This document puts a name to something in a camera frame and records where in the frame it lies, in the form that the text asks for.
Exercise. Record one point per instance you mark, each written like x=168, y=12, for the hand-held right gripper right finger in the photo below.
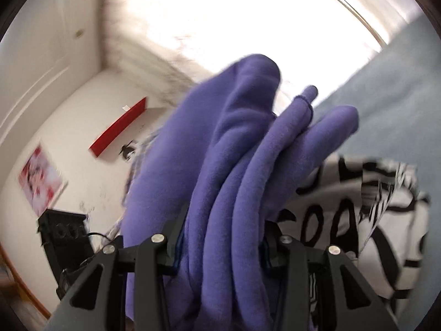
x=275, y=251

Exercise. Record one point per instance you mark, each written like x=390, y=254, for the red wall banner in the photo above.
x=117, y=127

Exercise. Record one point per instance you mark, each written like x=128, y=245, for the purple hoodie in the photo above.
x=224, y=162

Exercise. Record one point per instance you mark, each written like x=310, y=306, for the long black case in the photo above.
x=62, y=234

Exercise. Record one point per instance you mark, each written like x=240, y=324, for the light blue bed blanket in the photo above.
x=396, y=93

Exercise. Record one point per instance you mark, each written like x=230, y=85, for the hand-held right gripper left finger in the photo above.
x=170, y=248

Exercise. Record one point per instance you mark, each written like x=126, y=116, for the black and white patterned garment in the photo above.
x=379, y=231

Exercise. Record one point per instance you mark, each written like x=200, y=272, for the pink wall poster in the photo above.
x=39, y=179

